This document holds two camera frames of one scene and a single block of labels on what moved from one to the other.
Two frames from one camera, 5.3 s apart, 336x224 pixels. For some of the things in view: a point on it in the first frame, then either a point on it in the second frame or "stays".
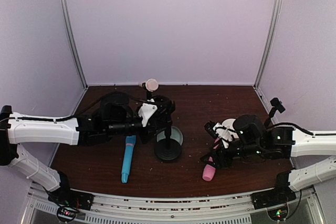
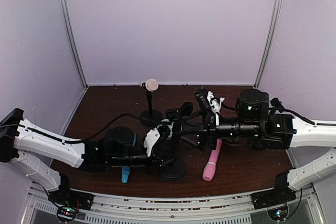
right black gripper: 219,149 -> 208,130
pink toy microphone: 209,172 stays
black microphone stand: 277,105 stays
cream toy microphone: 150,84 stays
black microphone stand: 167,148 -> 175,169
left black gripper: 159,118 -> 154,163
